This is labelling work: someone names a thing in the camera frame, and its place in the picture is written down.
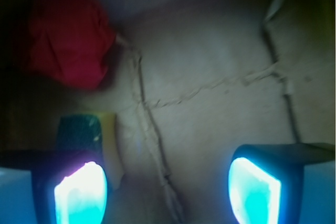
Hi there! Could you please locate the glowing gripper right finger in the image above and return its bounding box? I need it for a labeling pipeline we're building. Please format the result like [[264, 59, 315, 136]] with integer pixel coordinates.
[[228, 143, 335, 223]]

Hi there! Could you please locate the red crumpled cloth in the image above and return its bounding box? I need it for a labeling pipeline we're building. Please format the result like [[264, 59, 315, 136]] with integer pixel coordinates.
[[23, 0, 117, 90]]

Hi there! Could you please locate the brown paper bag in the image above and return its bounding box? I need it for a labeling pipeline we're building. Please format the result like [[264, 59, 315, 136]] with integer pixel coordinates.
[[1, 0, 335, 223]]

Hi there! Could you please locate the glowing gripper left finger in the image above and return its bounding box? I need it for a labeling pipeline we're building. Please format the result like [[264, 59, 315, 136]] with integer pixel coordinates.
[[1, 150, 107, 223]]

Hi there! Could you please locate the green yellow sponge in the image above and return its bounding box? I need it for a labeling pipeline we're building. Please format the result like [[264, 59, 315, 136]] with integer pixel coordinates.
[[56, 112, 124, 189]]

